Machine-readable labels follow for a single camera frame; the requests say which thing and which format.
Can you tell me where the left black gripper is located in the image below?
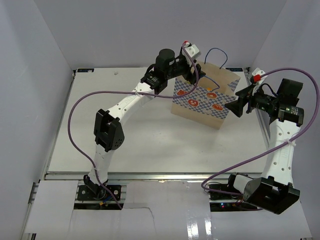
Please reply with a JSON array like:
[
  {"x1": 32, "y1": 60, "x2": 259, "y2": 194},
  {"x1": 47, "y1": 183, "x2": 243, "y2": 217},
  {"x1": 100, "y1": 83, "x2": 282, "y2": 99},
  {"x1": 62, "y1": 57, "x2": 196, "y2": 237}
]
[{"x1": 165, "y1": 46, "x2": 205, "y2": 85}]

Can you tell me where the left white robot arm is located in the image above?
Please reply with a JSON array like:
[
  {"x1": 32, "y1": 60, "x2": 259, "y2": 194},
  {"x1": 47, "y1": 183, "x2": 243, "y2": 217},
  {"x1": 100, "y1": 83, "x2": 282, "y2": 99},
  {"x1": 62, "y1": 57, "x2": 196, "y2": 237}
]
[{"x1": 83, "y1": 44, "x2": 205, "y2": 200}]

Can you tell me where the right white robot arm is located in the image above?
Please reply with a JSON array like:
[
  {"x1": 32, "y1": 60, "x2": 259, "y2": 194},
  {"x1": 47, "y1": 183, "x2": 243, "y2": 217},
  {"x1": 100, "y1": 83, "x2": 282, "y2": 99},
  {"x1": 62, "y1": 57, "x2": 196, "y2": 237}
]
[{"x1": 225, "y1": 78, "x2": 304, "y2": 215}]

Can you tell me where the blue checkered paper bag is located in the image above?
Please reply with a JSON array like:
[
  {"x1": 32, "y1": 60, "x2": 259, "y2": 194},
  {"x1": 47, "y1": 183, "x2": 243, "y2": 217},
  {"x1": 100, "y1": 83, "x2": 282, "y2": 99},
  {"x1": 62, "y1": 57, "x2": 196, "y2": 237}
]
[{"x1": 171, "y1": 60, "x2": 241, "y2": 130}]

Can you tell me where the black xdof label sticker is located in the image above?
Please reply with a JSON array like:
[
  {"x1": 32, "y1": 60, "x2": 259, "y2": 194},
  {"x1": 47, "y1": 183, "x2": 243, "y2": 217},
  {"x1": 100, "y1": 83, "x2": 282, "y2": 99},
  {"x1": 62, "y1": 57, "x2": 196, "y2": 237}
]
[{"x1": 225, "y1": 67, "x2": 244, "y2": 72}]

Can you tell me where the white front cover sheet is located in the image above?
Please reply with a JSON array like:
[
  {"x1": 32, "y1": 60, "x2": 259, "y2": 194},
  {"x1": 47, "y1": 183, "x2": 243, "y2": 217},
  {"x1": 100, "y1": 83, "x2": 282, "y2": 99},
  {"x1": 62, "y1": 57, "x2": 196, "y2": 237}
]
[{"x1": 25, "y1": 181, "x2": 312, "y2": 240}]

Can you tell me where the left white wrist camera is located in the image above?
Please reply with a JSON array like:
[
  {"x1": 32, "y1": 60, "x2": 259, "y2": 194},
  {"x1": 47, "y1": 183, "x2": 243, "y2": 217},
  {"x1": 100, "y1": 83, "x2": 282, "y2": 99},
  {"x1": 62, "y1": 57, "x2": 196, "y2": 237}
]
[{"x1": 181, "y1": 40, "x2": 201, "y2": 61}]

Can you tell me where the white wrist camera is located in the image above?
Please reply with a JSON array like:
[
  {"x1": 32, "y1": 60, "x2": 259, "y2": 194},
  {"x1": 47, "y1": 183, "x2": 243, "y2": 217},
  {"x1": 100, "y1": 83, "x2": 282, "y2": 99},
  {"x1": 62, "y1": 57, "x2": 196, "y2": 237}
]
[
  {"x1": 181, "y1": 40, "x2": 201, "y2": 61},
  {"x1": 250, "y1": 67, "x2": 266, "y2": 96}
]

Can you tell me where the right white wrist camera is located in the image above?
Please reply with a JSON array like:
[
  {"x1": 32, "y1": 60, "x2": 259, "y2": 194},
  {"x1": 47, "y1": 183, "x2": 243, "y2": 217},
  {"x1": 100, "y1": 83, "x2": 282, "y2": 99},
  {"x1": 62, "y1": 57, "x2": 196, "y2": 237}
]
[{"x1": 250, "y1": 67, "x2": 266, "y2": 96}]

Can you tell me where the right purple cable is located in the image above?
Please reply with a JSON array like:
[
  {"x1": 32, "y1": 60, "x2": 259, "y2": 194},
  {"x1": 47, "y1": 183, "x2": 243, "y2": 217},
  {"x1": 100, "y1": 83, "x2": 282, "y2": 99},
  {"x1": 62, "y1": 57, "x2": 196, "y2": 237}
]
[{"x1": 200, "y1": 66, "x2": 320, "y2": 212}]

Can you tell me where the purple cable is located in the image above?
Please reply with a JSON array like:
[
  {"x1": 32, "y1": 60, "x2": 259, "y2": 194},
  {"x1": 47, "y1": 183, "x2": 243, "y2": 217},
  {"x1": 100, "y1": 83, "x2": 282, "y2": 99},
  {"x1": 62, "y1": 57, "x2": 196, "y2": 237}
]
[
  {"x1": 200, "y1": 66, "x2": 320, "y2": 212},
  {"x1": 67, "y1": 44, "x2": 201, "y2": 210}
]

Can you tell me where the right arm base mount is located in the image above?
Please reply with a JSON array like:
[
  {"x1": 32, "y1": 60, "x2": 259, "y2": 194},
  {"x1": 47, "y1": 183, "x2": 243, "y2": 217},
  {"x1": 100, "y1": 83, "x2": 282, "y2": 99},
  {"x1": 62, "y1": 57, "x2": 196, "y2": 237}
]
[{"x1": 204, "y1": 182, "x2": 260, "y2": 213}]

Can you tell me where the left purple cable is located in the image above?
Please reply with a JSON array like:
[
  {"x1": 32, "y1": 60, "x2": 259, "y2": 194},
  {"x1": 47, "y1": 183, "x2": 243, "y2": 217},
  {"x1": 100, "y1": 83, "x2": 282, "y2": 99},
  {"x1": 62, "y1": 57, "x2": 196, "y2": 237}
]
[{"x1": 67, "y1": 44, "x2": 201, "y2": 210}]

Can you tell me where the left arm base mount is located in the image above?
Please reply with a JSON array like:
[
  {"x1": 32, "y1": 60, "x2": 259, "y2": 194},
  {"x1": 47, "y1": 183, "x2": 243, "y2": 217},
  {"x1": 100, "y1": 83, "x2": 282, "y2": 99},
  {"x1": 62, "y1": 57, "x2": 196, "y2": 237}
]
[{"x1": 76, "y1": 184, "x2": 122, "y2": 202}]

